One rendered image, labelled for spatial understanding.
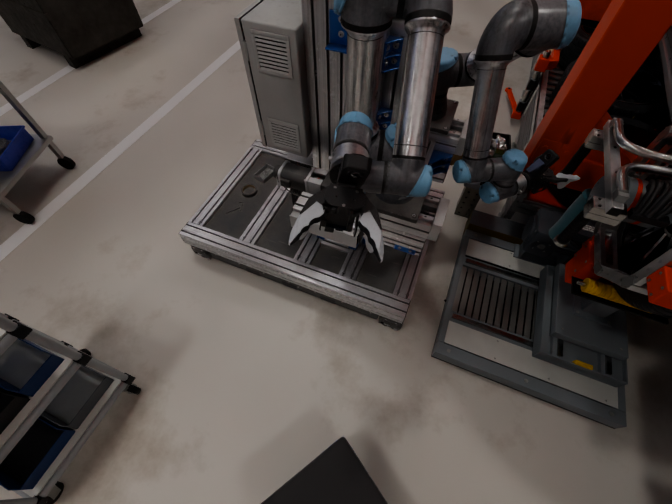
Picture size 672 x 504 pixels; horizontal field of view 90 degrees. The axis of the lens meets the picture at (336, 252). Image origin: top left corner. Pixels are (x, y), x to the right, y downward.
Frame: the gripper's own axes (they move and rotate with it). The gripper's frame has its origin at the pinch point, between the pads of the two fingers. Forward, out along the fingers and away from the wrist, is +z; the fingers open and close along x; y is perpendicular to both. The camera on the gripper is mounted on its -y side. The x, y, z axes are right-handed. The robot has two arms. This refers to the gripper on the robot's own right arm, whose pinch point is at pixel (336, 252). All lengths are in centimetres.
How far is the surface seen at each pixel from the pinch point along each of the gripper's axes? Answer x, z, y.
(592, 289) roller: -102, -41, 58
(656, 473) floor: -152, 13, 103
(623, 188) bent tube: -75, -45, 13
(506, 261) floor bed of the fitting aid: -101, -80, 104
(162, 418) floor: 59, 21, 132
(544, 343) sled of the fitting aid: -107, -32, 95
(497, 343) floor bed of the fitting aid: -90, -32, 105
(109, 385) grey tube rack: 81, 12, 120
